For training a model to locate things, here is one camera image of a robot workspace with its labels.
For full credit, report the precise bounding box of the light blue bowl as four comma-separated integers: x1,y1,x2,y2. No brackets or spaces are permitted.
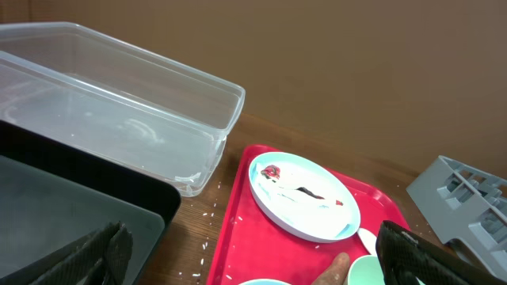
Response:
239,279,291,285

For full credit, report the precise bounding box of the orange carrot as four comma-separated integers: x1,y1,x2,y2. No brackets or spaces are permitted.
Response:
312,253,350,285

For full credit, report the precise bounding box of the red snack wrapper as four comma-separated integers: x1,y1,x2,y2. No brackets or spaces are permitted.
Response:
261,165,280,181

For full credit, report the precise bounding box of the clear plastic waste bin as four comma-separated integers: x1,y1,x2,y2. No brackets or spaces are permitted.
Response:
1,22,246,197

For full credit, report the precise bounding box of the red serving tray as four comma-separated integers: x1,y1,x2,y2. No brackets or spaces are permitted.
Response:
206,144,411,285

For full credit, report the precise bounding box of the light blue plate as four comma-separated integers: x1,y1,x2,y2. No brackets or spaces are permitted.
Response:
247,151,361,243

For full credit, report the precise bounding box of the white plastic spoon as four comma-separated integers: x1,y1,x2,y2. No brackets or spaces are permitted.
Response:
357,228,377,256

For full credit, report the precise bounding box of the green bowl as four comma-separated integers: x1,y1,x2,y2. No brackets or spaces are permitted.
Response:
345,254,425,285

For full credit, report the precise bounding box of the black food waste tray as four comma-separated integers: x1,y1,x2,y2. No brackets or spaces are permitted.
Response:
1,122,181,284

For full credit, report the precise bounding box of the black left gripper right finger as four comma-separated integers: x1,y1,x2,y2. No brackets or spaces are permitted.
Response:
375,220,506,285

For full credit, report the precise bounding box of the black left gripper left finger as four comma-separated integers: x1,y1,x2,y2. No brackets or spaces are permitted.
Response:
29,222,133,284

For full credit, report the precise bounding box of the grey dishwasher rack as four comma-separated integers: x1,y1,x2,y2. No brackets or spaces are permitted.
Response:
406,156,506,280

